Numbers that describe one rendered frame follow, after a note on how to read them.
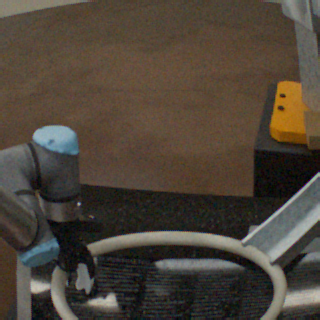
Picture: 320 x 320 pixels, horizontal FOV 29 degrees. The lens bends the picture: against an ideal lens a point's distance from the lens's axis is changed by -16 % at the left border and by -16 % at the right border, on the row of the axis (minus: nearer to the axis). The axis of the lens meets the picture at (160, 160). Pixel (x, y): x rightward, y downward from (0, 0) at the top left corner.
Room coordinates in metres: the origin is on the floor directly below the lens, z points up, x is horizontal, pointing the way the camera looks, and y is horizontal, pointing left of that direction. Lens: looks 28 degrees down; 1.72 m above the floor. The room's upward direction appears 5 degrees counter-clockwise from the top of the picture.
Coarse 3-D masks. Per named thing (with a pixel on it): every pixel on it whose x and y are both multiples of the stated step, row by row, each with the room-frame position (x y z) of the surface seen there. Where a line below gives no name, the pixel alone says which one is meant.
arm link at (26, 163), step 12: (24, 144) 1.07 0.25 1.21; (0, 156) 1.02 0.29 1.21; (12, 156) 1.03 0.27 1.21; (24, 156) 1.03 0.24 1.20; (36, 156) 1.04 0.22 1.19; (0, 168) 1.00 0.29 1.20; (12, 168) 1.00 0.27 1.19; (24, 168) 1.02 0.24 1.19; (36, 168) 1.03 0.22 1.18; (0, 180) 0.98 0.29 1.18; (12, 180) 0.98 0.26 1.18; (24, 180) 1.00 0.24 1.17; (36, 180) 1.03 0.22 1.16
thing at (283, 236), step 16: (304, 192) 1.23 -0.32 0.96; (288, 208) 1.20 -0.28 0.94; (304, 208) 1.22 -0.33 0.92; (272, 224) 1.17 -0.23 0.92; (288, 224) 1.19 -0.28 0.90; (304, 224) 1.16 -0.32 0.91; (256, 240) 1.15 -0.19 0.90; (272, 240) 1.16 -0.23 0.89; (288, 240) 1.13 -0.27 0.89; (304, 240) 1.09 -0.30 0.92; (272, 256) 1.10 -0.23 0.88; (288, 256) 1.06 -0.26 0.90
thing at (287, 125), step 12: (288, 84) 2.34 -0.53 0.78; (300, 84) 2.34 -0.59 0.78; (276, 96) 2.22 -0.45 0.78; (288, 96) 2.21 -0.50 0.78; (300, 96) 2.21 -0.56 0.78; (276, 108) 2.10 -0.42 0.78; (288, 108) 2.10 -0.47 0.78; (300, 108) 2.09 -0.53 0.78; (276, 120) 2.00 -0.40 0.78; (288, 120) 1.99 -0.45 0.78; (300, 120) 1.99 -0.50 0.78; (276, 132) 1.92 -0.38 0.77; (288, 132) 1.91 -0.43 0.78; (300, 132) 1.90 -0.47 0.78
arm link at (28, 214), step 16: (0, 192) 0.79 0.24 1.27; (16, 192) 0.96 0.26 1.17; (32, 192) 0.98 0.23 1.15; (0, 208) 0.78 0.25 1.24; (16, 208) 0.83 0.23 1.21; (32, 208) 0.92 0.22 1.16; (0, 224) 0.79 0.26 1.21; (16, 224) 0.83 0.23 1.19; (32, 224) 0.87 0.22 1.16; (48, 224) 0.95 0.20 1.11; (16, 240) 0.84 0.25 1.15; (32, 240) 0.87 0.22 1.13; (48, 240) 0.90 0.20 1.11; (32, 256) 0.87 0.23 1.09; (48, 256) 0.90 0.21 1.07
